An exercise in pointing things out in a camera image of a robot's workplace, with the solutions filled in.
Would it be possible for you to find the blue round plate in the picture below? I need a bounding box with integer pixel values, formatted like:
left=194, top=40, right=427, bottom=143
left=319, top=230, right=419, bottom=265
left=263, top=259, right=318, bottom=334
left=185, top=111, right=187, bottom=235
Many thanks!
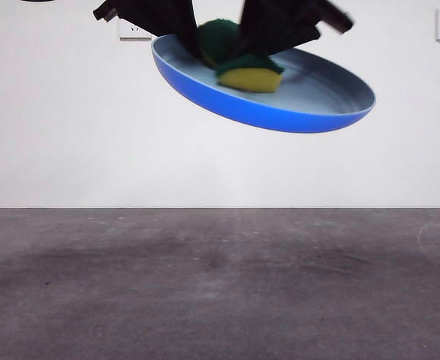
left=151, top=33, right=377, bottom=134

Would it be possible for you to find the yellow sponge with green pad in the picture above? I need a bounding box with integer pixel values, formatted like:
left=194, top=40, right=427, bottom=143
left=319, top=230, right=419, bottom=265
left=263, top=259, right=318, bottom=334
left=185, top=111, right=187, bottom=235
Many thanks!
left=196, top=18, right=284, bottom=94

